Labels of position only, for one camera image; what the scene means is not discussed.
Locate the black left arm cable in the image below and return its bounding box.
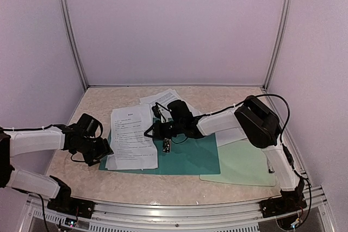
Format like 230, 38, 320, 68
0, 124, 66, 132

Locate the light green clipboard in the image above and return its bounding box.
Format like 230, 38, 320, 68
200, 140, 276, 187

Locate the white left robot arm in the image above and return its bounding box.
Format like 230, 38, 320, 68
1, 114, 113, 213

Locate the metal folder clip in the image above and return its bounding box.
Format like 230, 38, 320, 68
162, 139, 172, 153

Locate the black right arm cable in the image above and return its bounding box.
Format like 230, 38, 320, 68
252, 93, 291, 146

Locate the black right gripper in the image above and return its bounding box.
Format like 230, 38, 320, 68
144, 120, 183, 140

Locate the printed paper sheet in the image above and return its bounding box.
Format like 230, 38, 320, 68
105, 104, 158, 171

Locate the dark green folder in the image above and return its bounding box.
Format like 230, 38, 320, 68
98, 134, 220, 175

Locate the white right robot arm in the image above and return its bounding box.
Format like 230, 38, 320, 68
144, 95, 305, 212

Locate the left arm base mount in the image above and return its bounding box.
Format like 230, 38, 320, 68
47, 188, 96, 219

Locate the front aluminium rail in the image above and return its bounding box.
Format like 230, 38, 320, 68
18, 187, 336, 231

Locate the left aluminium frame post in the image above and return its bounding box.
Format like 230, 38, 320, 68
59, 0, 90, 92

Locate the right aluminium frame post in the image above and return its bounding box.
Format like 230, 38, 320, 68
263, 0, 291, 91

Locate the printed paper stack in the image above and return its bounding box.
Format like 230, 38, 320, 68
140, 89, 201, 119

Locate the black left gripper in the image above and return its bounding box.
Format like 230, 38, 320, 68
74, 137, 113, 167

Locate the blank white paper sheet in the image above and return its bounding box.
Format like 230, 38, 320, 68
215, 128, 246, 147

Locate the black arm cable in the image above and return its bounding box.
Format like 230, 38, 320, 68
252, 93, 291, 146
0, 124, 66, 132

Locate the aluminium frame post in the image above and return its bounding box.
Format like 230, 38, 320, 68
263, 0, 291, 91
59, 0, 90, 92

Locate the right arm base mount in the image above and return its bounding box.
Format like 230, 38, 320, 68
259, 186, 307, 218

